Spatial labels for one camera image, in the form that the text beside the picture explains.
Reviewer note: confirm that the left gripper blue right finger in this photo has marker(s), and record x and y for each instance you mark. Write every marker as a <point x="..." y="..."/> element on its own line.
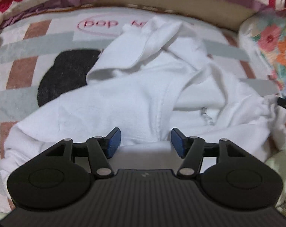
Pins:
<point x="191" y="150"/>

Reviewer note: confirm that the patterned play mat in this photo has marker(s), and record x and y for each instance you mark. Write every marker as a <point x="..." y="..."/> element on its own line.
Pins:
<point x="29" y="47"/>

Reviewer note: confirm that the floral patterned quilt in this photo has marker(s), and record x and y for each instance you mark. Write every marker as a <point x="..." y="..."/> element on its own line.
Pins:
<point x="263" y="37"/>

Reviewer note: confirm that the white hoodie sweatshirt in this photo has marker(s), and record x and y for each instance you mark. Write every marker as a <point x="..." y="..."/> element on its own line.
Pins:
<point x="146" y="82"/>

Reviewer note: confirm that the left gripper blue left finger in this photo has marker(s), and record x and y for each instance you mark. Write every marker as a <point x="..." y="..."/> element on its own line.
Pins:
<point x="100" y="150"/>

